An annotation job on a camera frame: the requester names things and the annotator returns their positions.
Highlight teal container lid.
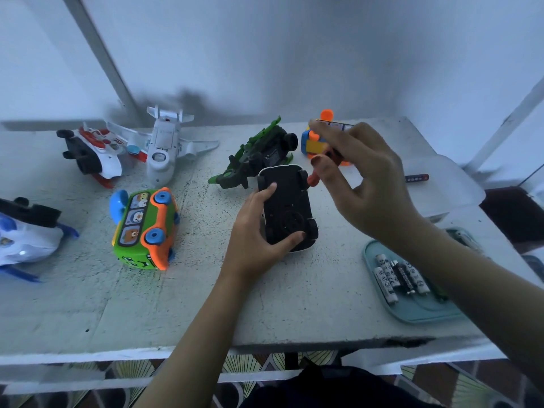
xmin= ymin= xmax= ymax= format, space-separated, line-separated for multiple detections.
xmin=363 ymin=227 xmax=490 ymax=325

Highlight person's left hand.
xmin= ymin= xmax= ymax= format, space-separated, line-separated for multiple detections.
xmin=221 ymin=182 xmax=305 ymax=286

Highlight person's dark trousers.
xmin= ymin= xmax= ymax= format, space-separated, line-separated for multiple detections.
xmin=242 ymin=363 xmax=443 ymax=408

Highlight green orange toy car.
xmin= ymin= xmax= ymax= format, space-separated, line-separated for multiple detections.
xmin=108 ymin=186 xmax=180 ymax=272

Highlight grey storage box lid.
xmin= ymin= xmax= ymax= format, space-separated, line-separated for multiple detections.
xmin=522 ymin=250 xmax=544 ymax=281

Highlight red white toy vehicle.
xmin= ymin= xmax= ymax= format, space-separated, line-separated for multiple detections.
xmin=56 ymin=123 xmax=141 ymax=189

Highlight person's right forearm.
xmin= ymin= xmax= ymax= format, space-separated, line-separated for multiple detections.
xmin=391 ymin=212 xmax=544 ymax=392

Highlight dark green toy helicopter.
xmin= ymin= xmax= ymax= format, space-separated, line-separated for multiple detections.
xmin=208 ymin=116 xmax=299 ymax=190

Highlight white blue toy vehicle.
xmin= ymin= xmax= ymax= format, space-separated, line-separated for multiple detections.
xmin=0 ymin=197 xmax=80 ymax=283

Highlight person's left forearm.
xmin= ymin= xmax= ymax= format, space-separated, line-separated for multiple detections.
xmin=136 ymin=271 xmax=256 ymax=408

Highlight pile of batteries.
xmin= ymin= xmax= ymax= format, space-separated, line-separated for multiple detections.
xmin=374 ymin=253 xmax=452 ymax=307

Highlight clear plastic container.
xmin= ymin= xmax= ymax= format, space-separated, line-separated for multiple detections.
xmin=374 ymin=152 xmax=487 ymax=222

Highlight white toy airplane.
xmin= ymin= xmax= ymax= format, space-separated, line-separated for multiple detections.
xmin=106 ymin=105 xmax=220 ymax=188

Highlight person's right hand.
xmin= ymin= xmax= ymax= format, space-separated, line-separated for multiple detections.
xmin=308 ymin=120 xmax=422 ymax=243

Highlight yellow orange toy car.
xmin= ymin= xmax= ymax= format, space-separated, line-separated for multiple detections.
xmin=300 ymin=109 xmax=354 ymax=167

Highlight black white toy car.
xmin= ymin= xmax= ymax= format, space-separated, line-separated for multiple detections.
xmin=257 ymin=164 xmax=320 ymax=253

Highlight red screwdriver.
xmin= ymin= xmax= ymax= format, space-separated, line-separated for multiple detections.
xmin=307 ymin=148 xmax=345 ymax=188

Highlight dark brown storage box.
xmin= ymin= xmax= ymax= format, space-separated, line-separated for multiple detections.
xmin=480 ymin=186 xmax=544 ymax=243

